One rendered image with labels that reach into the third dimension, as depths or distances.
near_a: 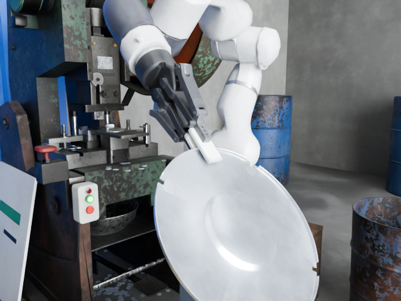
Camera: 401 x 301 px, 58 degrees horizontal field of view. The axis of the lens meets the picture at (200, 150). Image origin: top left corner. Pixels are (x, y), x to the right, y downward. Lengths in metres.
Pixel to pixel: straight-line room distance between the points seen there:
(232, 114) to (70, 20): 0.77
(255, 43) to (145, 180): 0.80
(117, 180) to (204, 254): 1.06
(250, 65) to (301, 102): 3.66
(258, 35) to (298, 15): 3.81
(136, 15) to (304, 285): 0.55
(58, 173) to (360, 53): 3.69
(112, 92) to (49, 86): 0.32
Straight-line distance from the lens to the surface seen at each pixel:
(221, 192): 0.57
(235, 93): 1.11
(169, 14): 0.76
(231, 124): 1.05
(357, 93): 4.46
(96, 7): 1.69
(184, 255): 0.48
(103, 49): 1.64
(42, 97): 1.79
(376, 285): 1.59
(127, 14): 0.74
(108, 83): 1.65
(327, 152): 4.66
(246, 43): 1.11
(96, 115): 1.69
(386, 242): 1.50
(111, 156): 1.56
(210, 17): 0.96
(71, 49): 1.53
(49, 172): 1.37
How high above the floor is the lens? 0.97
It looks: 10 degrees down
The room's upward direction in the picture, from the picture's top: straight up
